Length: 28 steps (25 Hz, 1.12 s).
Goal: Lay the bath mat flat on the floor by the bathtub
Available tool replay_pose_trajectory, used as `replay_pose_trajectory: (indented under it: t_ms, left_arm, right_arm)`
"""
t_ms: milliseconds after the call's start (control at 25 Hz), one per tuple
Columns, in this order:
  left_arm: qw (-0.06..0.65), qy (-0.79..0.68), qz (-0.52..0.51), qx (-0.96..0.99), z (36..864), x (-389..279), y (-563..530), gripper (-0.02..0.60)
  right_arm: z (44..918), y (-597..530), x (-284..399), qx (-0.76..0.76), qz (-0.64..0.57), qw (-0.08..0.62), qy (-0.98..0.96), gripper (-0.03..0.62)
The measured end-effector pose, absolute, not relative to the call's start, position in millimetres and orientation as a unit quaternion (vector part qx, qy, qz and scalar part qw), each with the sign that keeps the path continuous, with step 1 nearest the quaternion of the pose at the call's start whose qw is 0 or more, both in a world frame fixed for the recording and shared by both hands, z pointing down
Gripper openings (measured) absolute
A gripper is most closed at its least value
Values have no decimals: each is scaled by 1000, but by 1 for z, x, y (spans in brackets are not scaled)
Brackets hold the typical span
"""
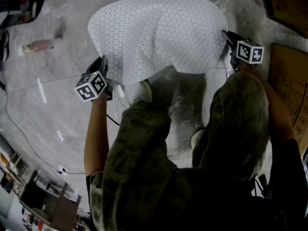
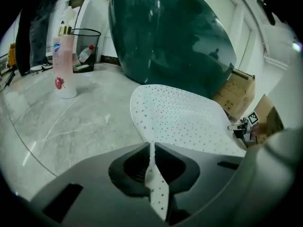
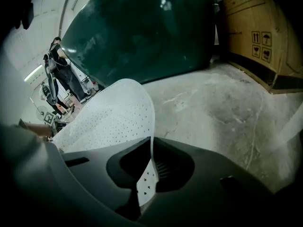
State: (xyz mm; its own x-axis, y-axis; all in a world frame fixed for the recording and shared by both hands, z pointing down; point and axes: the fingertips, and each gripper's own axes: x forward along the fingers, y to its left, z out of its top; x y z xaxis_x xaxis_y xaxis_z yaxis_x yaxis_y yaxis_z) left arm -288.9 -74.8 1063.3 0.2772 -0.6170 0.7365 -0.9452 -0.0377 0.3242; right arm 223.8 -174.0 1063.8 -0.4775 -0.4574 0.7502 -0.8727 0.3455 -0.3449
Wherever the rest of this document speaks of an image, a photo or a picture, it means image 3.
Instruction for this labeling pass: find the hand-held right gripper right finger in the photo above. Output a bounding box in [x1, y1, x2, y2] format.
[140, 137, 278, 227]

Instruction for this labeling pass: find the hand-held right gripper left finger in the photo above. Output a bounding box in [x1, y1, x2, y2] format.
[61, 136, 152, 223]

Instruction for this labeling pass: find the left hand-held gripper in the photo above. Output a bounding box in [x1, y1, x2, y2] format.
[43, 111, 57, 137]

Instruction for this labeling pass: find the white perforated bath mat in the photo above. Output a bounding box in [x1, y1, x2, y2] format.
[53, 78, 159, 208]

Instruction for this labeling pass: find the dark green bathtub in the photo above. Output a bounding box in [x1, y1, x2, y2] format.
[59, 0, 217, 88]

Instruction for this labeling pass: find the person's left forearm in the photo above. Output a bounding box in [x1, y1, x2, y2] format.
[23, 122, 53, 137]

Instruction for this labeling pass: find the white ceiling light tube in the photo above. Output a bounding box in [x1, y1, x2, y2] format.
[23, 64, 44, 83]

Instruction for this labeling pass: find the large brown cardboard box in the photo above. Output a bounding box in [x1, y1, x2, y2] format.
[217, 0, 303, 95]

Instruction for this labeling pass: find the grey wall pipe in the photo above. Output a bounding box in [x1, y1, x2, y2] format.
[58, 0, 77, 33]

